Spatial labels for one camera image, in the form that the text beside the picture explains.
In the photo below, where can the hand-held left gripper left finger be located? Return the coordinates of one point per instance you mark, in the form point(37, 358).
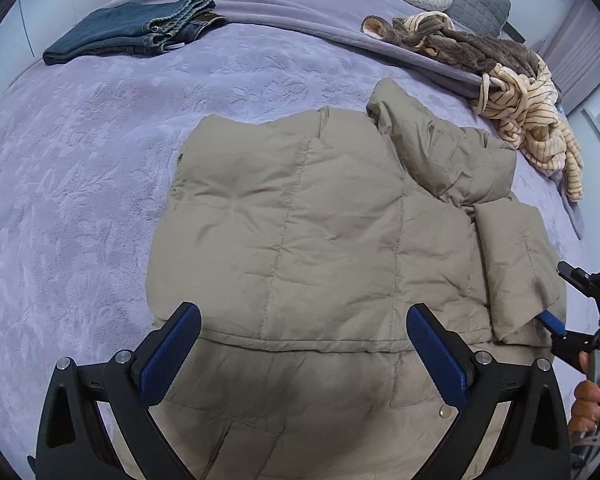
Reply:
point(172, 355)

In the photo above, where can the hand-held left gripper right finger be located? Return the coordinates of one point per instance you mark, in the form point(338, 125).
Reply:
point(437, 360)

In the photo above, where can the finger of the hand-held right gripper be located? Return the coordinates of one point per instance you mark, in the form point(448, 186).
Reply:
point(577, 277)
point(555, 327)

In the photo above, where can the beige puffer jacket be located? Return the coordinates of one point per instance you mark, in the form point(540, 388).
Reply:
point(320, 220)

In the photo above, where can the person's right hand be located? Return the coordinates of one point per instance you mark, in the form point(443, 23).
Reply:
point(587, 400)

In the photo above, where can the purple embossed bedspread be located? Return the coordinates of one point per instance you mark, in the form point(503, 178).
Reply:
point(80, 185)

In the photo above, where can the brown cream striped fleece garment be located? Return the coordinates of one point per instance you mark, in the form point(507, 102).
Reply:
point(525, 90)

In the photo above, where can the lavender window curtain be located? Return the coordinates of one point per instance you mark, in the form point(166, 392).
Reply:
point(585, 45)

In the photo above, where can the folded blue jeans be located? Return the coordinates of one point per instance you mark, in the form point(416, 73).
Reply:
point(115, 25)

